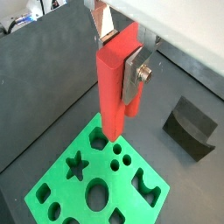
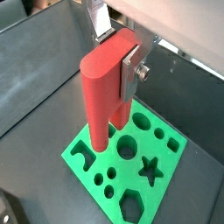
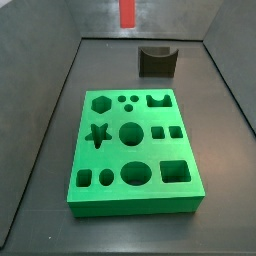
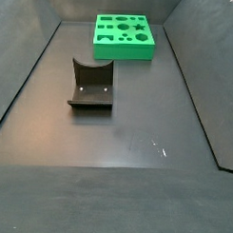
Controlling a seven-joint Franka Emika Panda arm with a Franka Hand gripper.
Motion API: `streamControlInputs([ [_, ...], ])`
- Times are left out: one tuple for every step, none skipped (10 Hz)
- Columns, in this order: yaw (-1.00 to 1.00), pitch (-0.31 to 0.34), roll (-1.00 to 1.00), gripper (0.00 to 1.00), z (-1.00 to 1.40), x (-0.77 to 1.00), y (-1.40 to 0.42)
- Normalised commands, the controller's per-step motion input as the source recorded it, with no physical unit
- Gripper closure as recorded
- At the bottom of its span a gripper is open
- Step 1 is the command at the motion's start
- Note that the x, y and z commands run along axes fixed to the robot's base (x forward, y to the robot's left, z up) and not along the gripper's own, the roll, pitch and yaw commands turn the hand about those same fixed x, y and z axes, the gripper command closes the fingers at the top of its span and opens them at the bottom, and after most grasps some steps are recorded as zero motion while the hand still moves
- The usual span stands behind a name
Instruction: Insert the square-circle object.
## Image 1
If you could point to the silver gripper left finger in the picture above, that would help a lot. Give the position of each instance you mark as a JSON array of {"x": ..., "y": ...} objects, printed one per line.
[{"x": 103, "y": 22}]

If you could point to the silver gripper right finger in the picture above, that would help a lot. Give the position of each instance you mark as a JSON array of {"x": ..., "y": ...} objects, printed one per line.
[{"x": 136, "y": 68}]

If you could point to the red square-circle peg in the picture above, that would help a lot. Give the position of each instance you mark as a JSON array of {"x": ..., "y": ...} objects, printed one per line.
[{"x": 110, "y": 61}]

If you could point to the black curved holder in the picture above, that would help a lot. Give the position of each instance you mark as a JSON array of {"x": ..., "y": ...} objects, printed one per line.
[{"x": 189, "y": 127}]

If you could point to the green shape sorter block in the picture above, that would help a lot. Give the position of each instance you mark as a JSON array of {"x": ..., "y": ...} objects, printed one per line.
[{"x": 94, "y": 180}]

